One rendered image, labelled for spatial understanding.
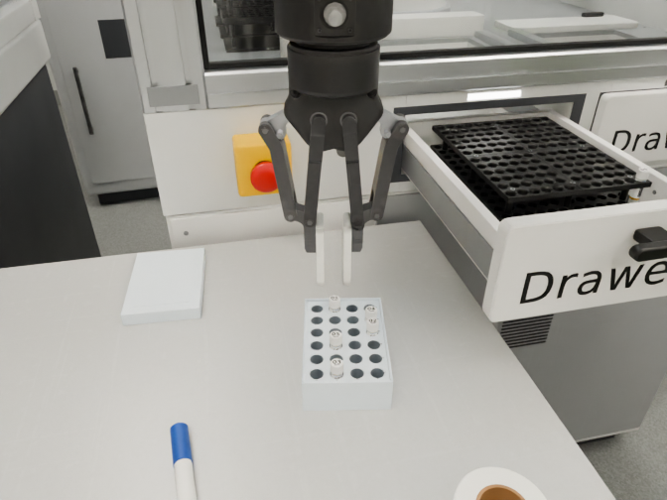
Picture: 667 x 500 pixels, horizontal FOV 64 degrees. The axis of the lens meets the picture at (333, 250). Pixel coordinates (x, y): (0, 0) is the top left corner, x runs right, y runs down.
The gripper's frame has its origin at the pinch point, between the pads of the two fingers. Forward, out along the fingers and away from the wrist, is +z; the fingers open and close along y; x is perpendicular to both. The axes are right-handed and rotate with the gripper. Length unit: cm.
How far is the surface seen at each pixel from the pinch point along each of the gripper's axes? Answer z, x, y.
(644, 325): 44, 37, 65
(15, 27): -5, 84, -69
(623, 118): -2, 31, 44
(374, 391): 8.5, -10.9, 3.6
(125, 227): 87, 151, -85
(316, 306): 7.8, 0.6, -1.9
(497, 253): -2.5, -4.6, 14.9
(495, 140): -2.9, 21.4, 21.8
